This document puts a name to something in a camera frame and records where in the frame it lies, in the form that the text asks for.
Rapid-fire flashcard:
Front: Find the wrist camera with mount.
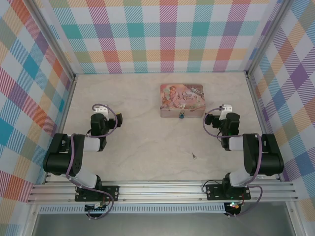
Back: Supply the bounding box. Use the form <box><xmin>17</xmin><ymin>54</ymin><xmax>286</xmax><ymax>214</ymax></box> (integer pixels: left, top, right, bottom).
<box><xmin>220</xmin><ymin>104</ymin><xmax>233</xmax><ymax>121</ymax></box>
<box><xmin>94</xmin><ymin>105</ymin><xmax>109</xmax><ymax>116</ymax></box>

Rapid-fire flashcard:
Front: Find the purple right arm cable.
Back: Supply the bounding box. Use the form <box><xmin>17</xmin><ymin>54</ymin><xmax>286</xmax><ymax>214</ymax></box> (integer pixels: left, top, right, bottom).
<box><xmin>202</xmin><ymin>104</ymin><xmax>263</xmax><ymax>218</ymax></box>

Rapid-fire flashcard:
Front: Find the long aluminium mounting rail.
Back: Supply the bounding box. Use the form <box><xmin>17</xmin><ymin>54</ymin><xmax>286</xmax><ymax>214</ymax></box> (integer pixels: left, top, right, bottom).
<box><xmin>27</xmin><ymin>180</ymin><xmax>299</xmax><ymax>204</ymax></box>

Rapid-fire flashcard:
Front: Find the aluminium right side rail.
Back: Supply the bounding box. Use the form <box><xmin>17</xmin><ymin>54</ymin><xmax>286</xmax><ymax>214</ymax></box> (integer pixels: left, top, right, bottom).
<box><xmin>245</xmin><ymin>71</ymin><xmax>281</xmax><ymax>182</ymax></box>

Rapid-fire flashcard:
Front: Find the grey metal shelf panel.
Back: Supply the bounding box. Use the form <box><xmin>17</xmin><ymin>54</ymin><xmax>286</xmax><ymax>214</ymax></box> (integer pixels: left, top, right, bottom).
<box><xmin>31</xmin><ymin>212</ymin><xmax>296</xmax><ymax>236</ymax></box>

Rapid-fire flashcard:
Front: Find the aluminium right frame post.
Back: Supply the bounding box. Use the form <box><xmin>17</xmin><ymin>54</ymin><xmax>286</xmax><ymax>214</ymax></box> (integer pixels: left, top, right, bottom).
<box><xmin>245</xmin><ymin>0</ymin><xmax>284</xmax><ymax>77</ymax></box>

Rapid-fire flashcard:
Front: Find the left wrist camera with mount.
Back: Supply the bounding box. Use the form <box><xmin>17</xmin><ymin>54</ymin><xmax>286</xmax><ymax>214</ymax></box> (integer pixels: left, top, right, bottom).
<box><xmin>94</xmin><ymin>105</ymin><xmax>109</xmax><ymax>116</ymax></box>

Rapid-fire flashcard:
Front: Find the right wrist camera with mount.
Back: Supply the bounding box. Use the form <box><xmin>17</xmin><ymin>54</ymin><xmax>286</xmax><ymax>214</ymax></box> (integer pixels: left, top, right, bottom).
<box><xmin>220</xmin><ymin>104</ymin><xmax>233</xmax><ymax>121</ymax></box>

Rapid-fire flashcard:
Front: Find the pink illustrated tin box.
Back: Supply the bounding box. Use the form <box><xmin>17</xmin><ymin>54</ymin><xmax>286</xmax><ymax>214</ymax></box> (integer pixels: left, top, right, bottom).
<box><xmin>159</xmin><ymin>83</ymin><xmax>205</xmax><ymax>118</ymax></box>

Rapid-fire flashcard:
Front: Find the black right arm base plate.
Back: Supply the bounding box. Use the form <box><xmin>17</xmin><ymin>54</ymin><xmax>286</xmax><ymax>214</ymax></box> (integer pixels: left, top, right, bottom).
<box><xmin>205</xmin><ymin>184</ymin><xmax>252</xmax><ymax>201</ymax></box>

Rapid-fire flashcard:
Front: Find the slotted grey cable duct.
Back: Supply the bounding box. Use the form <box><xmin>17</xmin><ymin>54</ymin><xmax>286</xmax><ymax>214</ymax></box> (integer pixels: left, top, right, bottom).
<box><xmin>38</xmin><ymin>205</ymin><xmax>227</xmax><ymax>214</ymax></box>

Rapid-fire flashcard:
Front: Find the aluminium left frame post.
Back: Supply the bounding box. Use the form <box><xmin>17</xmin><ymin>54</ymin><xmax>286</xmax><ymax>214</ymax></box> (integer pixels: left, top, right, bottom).
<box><xmin>29</xmin><ymin>0</ymin><xmax>77</xmax><ymax>81</ymax></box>

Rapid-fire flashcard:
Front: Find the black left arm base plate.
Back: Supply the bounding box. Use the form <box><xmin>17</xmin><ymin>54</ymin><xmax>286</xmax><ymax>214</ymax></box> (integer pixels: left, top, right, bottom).
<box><xmin>74</xmin><ymin>185</ymin><xmax>120</xmax><ymax>203</ymax></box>

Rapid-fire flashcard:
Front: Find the aluminium left side rail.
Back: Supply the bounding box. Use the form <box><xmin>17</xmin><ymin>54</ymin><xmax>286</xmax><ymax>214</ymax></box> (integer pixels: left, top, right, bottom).
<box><xmin>43</xmin><ymin>73</ymin><xmax>77</xmax><ymax>185</ymax></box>

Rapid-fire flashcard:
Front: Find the aluminium frame post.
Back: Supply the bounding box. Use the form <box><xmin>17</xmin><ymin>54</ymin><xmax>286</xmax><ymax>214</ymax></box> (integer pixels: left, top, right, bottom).
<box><xmin>29</xmin><ymin>0</ymin><xmax>77</xmax><ymax>81</ymax></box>
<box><xmin>245</xmin><ymin>0</ymin><xmax>284</xmax><ymax>77</ymax></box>

